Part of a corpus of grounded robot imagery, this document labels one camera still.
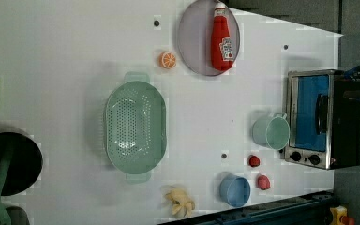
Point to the orange slice toy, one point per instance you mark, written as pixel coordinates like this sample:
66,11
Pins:
167,60

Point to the red ketchup bottle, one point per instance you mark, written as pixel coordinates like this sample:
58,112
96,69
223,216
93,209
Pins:
222,55

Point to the grey round plate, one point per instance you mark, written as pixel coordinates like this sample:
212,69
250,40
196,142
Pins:
194,36

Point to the dark red strawberry toy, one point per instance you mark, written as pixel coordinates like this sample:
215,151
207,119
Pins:
254,161

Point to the peeled banana toy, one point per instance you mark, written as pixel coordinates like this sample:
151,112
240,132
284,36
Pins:
182,204

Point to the blue cup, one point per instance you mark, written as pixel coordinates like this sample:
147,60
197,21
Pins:
234,190

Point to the mint green cup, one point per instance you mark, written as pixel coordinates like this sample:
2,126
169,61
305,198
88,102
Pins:
272,131

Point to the pink red strawberry toy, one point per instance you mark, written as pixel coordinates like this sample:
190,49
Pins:
263,182

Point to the silver black toaster oven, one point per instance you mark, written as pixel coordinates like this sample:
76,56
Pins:
324,124

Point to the black pot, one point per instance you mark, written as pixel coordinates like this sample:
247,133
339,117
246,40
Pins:
26,160

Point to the yellow red emergency button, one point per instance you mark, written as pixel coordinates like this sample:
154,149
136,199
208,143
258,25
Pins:
340,216

